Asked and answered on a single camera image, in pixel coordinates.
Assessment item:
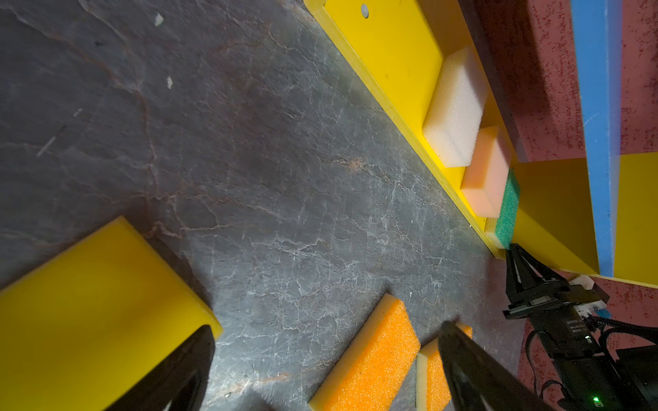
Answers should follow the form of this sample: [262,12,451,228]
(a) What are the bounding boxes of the orange sponge right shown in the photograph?
[416,337,452,411]

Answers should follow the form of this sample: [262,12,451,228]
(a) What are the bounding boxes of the orange sponge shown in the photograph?
[416,337,452,411]
[308,293,420,410]

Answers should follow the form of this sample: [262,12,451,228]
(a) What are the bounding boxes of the yellow shelf unit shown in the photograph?
[306,1,657,286]

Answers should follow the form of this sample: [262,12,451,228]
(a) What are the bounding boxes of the yellow sponge near left gripper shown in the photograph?
[1,217,223,410]

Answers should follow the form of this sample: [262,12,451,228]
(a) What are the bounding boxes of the green sponge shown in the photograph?
[485,170,520,249]

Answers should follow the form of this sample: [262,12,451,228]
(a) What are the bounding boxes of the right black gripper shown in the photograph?
[504,243,648,410]

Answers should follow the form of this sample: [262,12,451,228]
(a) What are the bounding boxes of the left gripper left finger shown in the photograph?
[108,325,215,410]

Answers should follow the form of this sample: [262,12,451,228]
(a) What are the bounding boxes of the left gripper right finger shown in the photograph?
[438,321,551,410]

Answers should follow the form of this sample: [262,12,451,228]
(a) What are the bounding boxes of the orange sponge left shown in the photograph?
[308,293,420,410]

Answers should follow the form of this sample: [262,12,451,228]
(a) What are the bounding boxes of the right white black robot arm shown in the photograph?
[504,243,657,410]

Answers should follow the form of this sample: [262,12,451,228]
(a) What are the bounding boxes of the salmon pink sponge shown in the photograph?
[460,126,512,219]

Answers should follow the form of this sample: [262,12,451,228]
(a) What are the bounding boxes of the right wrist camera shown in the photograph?
[568,275,612,319]

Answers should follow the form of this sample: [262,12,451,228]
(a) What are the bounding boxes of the cream white sponge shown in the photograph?
[423,47,488,168]

